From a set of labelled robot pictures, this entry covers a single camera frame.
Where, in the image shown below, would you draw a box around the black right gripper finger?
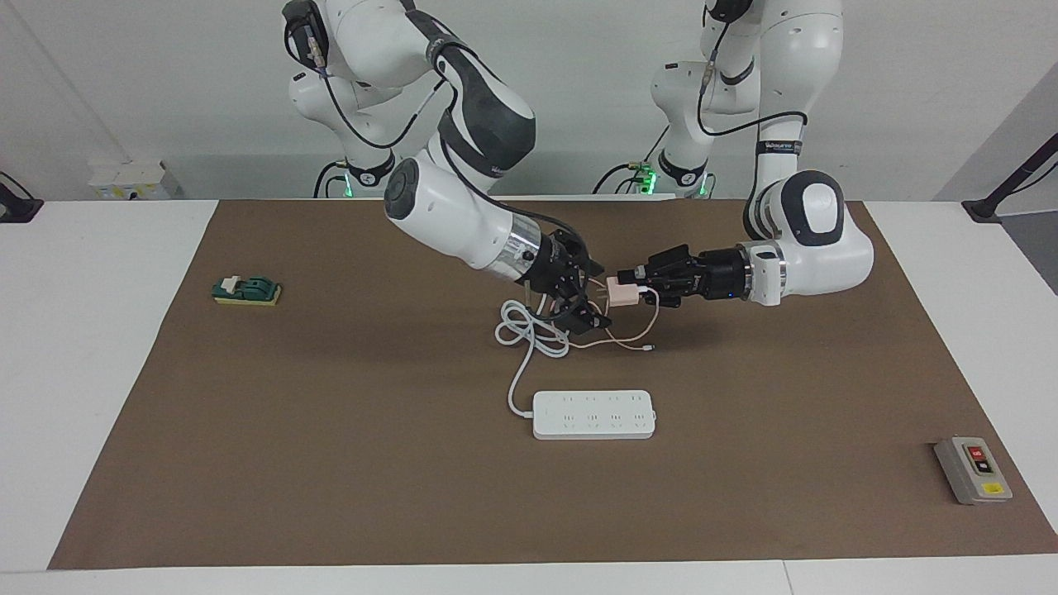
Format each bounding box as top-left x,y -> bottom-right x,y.
565,231 -> 606,278
560,294 -> 614,335

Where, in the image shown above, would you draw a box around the pink charging cable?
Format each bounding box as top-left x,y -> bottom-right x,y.
537,285 -> 662,353

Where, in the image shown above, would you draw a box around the white power strip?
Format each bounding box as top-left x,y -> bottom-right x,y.
531,390 -> 657,440

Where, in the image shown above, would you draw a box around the black clamp stand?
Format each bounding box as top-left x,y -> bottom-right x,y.
0,171 -> 44,224
961,132 -> 1058,224

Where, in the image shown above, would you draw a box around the brown table mat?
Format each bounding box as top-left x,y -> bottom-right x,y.
48,198 -> 1058,571

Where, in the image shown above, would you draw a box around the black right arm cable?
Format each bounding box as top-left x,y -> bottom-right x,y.
306,33 -> 596,265

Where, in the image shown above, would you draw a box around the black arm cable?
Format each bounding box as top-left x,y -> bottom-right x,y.
306,33 -> 596,265
697,21 -> 807,240

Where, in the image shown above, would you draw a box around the black base cable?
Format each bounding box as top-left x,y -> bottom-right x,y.
591,161 -> 654,196
312,159 -> 352,199

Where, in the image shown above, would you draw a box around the white power strip cord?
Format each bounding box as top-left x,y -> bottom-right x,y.
494,299 -> 572,418

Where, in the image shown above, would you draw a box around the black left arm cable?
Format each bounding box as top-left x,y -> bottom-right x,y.
697,21 -> 807,240

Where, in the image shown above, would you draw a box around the green knife switch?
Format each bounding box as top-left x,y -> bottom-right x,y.
212,275 -> 283,307

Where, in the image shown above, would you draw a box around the grey on-off switch box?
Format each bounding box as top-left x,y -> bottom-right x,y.
933,436 -> 1014,506

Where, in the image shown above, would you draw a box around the white wall outlet box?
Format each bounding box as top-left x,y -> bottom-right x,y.
89,161 -> 184,202

